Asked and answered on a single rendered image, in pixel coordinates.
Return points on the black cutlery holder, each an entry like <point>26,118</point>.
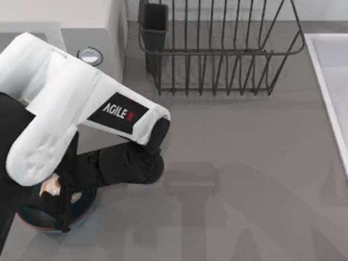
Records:
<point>153,30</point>

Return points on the white sink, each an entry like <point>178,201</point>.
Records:
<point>330,81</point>

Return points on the pale grey block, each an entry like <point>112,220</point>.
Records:
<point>114,35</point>

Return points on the dark blue bowl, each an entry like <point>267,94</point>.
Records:
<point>81,209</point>

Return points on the round silver knob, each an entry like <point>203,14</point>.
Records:
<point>89,55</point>

